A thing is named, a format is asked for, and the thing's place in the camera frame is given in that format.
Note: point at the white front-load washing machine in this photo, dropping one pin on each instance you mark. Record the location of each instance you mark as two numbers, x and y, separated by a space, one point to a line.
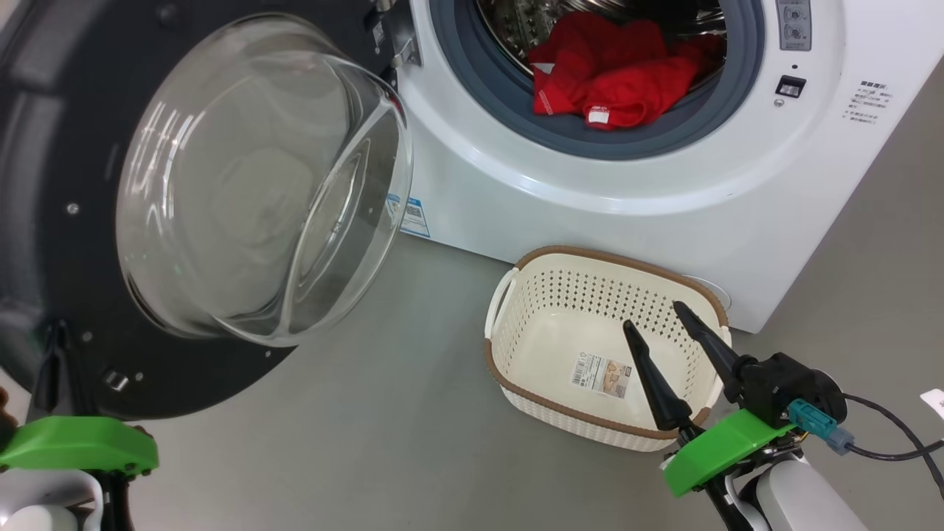
590 206

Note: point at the blue white energy label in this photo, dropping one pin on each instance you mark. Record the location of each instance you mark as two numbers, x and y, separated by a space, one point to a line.
413 217

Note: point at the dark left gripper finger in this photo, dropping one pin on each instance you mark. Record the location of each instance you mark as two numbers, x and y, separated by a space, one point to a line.
57 369

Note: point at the white paper product label sticker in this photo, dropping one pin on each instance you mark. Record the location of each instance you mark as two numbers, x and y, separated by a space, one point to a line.
601 375

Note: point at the small white paper scrap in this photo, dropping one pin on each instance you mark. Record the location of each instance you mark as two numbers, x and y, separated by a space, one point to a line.
934 404

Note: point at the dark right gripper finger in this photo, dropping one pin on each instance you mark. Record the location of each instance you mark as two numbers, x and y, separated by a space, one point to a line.
715 346
660 383

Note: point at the cream perforated basket brown rim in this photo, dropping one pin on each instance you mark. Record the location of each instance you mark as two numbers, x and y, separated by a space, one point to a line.
560 295

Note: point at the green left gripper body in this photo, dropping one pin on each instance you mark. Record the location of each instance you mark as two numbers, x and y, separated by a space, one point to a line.
74 446

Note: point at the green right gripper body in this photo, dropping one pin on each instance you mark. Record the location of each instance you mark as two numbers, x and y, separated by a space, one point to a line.
723 450

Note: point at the black round glass washer door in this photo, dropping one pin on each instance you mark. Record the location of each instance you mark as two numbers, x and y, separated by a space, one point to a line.
44 147

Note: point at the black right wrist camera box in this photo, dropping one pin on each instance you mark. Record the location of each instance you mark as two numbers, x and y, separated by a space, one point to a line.
789 380

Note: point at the red cloth garment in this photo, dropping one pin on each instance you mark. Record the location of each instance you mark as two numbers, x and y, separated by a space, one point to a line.
627 81

